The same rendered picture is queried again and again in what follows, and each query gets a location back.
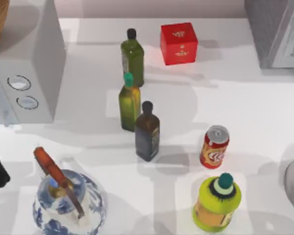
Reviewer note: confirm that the dark brown bottle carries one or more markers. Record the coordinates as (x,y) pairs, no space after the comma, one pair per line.
(147,137)

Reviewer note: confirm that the large microwave knob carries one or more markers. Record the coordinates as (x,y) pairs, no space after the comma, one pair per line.
(19,83)

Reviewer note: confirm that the yellow-green bottle with teal cap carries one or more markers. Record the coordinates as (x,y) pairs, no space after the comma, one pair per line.
(216,205)

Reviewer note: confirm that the small microwave knob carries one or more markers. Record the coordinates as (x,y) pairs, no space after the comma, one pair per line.
(27,101)

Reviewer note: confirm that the green bottle with black cap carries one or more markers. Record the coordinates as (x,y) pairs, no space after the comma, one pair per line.
(133,58)

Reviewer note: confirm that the pale microwave oven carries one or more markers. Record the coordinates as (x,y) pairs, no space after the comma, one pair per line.
(36,61)

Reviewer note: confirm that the red and yellow can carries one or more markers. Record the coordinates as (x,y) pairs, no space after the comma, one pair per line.
(213,149)

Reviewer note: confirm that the red box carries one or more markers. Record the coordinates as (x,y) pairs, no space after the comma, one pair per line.
(179,44)

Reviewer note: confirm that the green bottle with teal cap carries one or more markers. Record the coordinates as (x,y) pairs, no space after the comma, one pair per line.
(129,107)

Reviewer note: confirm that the blue and white teapot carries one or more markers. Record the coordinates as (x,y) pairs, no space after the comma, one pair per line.
(63,208)

